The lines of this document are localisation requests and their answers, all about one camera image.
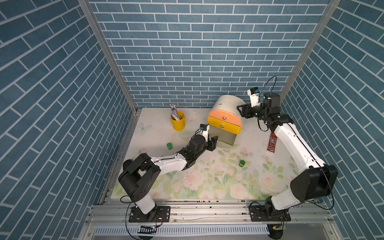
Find grey bottom drawer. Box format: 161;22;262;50
212;128;238;149

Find yellow drawer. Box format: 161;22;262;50
207;116;242;135

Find pink orange top drawer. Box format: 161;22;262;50
209;110;242;127

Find white round drawer cabinet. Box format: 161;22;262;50
211;95;245;119

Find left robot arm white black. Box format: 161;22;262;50
118;134;218;215

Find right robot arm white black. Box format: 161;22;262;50
237;87;338;219

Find red small box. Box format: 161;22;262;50
267;133;278;154

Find yellow pencil cup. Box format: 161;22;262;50
171;111;186;131

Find pencils in cup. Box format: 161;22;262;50
170;104;182;121

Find floral table mat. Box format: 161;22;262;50
126;108;299;200

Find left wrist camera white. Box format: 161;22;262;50
198;124;210;142

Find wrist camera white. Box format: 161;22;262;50
247;87;260;108
198;124;210;142

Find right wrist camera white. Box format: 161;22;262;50
247;87;260;108

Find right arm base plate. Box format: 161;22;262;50
249;205;292;222

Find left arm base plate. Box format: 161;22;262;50
128;206;171;224

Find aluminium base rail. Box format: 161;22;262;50
79;201;343;240

